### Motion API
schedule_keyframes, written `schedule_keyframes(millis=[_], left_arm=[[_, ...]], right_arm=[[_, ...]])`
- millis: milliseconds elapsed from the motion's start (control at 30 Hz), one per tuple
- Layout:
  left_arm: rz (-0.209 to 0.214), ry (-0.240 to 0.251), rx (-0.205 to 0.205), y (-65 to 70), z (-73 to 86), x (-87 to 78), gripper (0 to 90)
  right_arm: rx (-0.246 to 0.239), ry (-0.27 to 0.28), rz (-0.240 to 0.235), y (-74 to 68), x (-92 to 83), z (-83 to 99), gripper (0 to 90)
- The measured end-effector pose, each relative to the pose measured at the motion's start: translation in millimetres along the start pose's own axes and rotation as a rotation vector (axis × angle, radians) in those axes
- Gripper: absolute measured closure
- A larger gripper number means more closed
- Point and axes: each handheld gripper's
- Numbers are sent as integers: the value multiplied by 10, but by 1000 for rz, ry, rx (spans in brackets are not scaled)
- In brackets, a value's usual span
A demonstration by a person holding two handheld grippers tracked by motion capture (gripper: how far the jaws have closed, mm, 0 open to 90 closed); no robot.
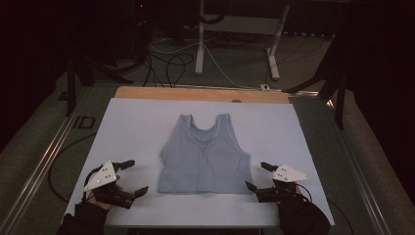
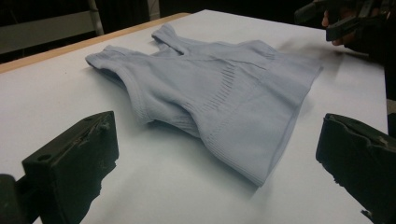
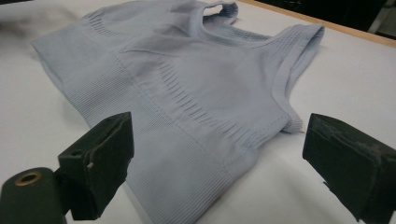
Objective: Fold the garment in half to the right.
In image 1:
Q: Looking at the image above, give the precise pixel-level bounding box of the long black floor cable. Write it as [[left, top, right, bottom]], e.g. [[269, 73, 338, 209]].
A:
[[47, 131, 98, 203]]

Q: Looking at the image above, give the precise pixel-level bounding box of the white floor cable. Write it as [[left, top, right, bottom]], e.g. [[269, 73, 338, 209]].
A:
[[149, 38, 263, 90]]

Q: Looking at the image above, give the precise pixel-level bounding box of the grey sleeveless vest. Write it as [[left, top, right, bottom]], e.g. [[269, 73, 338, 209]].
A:
[[157, 113, 254, 196]]

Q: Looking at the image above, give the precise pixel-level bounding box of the wooden table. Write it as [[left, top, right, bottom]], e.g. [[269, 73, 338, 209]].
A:
[[114, 85, 291, 105]]

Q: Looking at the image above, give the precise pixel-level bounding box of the person's left hand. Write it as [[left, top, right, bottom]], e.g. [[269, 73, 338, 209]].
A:
[[85, 175, 123, 212]]

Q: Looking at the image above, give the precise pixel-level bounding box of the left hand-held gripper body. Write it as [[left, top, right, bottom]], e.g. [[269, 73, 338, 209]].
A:
[[82, 160, 136, 211]]

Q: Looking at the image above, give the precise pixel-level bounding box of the person's right hand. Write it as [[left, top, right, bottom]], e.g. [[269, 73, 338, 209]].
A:
[[275, 185, 303, 207]]

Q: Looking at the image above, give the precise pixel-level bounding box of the white metal desk frame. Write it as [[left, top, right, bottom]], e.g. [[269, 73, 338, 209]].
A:
[[194, 0, 291, 82]]

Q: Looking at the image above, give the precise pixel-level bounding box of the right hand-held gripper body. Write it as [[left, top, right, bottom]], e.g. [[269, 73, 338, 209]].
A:
[[254, 164, 312, 205]]

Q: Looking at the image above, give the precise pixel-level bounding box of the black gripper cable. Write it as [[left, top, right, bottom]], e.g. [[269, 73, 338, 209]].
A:
[[294, 182, 355, 235]]

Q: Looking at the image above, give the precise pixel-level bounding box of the white board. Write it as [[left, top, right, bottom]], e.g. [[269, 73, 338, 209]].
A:
[[64, 97, 336, 229]]

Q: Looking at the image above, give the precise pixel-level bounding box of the black looped floor cable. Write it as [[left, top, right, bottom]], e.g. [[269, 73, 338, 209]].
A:
[[142, 51, 196, 89]]

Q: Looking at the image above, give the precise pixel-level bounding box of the black tripod stand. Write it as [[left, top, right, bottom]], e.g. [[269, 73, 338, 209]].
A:
[[281, 30, 349, 131], [64, 53, 135, 118]]

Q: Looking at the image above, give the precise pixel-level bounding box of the metal floor rail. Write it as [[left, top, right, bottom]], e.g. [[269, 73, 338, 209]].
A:
[[0, 87, 96, 235], [156, 82, 320, 98], [324, 97, 394, 235]]

